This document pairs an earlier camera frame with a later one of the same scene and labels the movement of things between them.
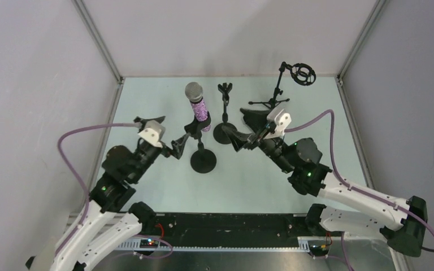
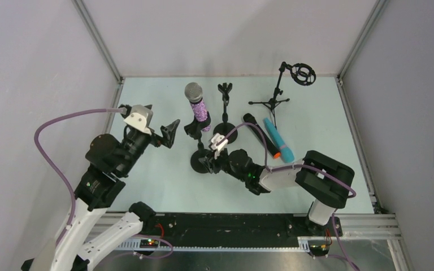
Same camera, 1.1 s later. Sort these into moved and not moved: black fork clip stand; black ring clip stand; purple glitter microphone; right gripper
Moved: right gripper
Not moved: black fork clip stand; black ring clip stand; purple glitter microphone
